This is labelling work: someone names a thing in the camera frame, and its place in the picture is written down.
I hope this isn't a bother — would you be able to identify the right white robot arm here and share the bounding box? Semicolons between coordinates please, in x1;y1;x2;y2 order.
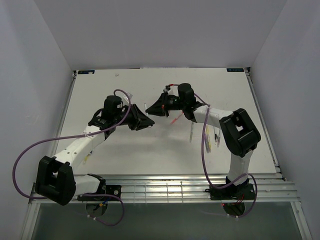
146;83;261;200

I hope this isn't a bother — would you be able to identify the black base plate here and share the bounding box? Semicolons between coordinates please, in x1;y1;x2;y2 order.
76;185;122;202
205;183;256;201

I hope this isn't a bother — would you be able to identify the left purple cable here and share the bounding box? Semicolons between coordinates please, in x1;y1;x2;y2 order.
12;88;133;227

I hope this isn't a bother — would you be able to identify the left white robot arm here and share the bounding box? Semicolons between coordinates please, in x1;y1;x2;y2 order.
35;95;155;206

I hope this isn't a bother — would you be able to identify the grey silver pen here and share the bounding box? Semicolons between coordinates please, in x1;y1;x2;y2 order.
189;122;195;143

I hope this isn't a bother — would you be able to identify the red pen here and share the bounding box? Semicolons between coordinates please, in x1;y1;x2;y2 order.
170;112;184;125

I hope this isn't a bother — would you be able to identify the aluminium rail frame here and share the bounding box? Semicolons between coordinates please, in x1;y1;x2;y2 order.
27;173;301;205

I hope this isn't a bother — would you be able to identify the left blue corner label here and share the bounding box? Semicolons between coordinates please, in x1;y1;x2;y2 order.
77;70;95;75

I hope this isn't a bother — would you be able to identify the black tipped pen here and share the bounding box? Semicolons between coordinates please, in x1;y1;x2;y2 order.
213;127;218;143

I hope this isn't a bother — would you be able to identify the orange yellow pen cluster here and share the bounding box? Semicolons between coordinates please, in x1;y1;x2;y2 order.
83;153;91;165

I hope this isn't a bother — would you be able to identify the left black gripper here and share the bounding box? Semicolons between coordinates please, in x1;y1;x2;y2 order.
114;103;155;131

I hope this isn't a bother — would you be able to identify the right blue corner label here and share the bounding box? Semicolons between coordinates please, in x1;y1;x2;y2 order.
226;68;245;73

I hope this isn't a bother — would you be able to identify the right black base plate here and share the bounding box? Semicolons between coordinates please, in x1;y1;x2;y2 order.
205;183;256;201

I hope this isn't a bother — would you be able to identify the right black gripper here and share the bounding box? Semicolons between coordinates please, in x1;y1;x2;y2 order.
146;91;187;117

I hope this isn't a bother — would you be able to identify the blue capped white pen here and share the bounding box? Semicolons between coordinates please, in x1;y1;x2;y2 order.
143;103;149;117

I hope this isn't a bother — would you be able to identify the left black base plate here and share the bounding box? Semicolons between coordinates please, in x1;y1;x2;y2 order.
76;185;122;202

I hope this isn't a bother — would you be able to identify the blue corner label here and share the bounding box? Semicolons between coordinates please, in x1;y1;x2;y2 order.
77;70;95;75
226;68;245;73

